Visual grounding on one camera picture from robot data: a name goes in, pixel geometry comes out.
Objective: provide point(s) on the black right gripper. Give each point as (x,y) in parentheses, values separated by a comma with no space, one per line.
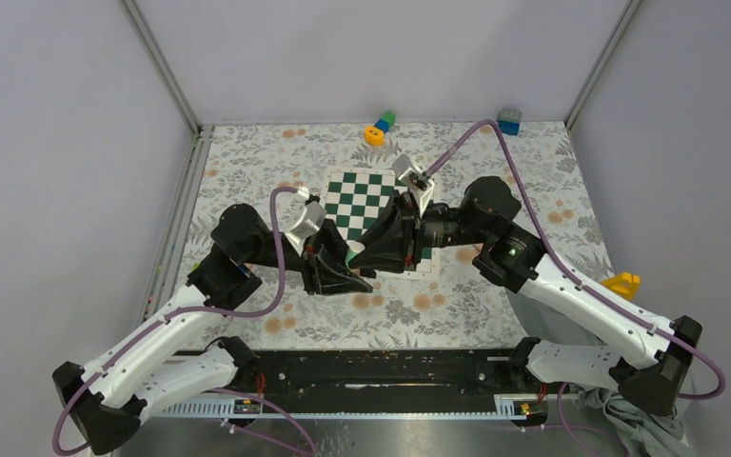
(397,240)

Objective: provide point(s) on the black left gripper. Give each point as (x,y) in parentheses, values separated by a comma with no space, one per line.
(323,270)

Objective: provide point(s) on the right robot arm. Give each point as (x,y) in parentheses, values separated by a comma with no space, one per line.
(644,356)

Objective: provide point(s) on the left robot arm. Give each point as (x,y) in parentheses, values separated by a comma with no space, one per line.
(243,277)

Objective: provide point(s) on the green white chessboard mat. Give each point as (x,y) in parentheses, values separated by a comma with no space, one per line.
(354,197)

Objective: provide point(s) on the orange round toy brick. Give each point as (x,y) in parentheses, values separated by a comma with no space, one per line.
(374,136)

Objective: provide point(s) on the blue green toy block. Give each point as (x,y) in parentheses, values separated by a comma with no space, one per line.
(386,121)

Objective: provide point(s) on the floral tablecloth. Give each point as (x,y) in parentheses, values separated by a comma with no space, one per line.
(453,306)

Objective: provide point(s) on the blue grey toy brick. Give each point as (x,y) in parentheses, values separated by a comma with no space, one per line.
(509,121)

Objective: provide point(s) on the yellow toy piece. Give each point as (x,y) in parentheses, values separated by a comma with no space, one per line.
(625,284)

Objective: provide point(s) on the grey cloth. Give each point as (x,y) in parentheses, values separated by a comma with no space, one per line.
(641,433)

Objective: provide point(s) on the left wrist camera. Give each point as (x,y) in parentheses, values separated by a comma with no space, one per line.
(309,221)

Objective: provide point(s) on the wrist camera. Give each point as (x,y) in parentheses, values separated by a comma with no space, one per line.
(418,183)
(309,221)

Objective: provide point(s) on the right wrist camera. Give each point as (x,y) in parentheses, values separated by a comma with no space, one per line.
(418,183)

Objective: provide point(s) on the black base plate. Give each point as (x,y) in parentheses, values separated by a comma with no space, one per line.
(389,381)

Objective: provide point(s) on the aluminium frame rail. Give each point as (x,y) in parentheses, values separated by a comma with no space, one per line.
(164,278)

